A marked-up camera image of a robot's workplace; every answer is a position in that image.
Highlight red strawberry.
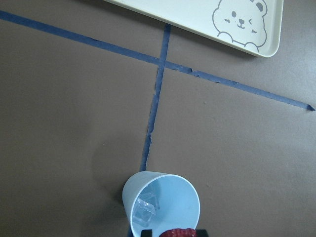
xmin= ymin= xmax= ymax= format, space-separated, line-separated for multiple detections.
xmin=159 ymin=228 xmax=197 ymax=237

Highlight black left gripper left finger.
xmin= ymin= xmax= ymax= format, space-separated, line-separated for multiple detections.
xmin=141 ymin=230 xmax=153 ymax=237

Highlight cream bear tray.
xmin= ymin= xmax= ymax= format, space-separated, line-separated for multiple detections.
xmin=111 ymin=0 xmax=284 ymax=58

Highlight clear ice cube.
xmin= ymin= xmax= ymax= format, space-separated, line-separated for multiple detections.
xmin=132 ymin=186 xmax=160 ymax=227

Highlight light blue cup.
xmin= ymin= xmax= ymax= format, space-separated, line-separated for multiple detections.
xmin=122 ymin=171 xmax=200 ymax=237

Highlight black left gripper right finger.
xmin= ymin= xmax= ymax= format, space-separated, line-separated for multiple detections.
xmin=196 ymin=229 xmax=207 ymax=237

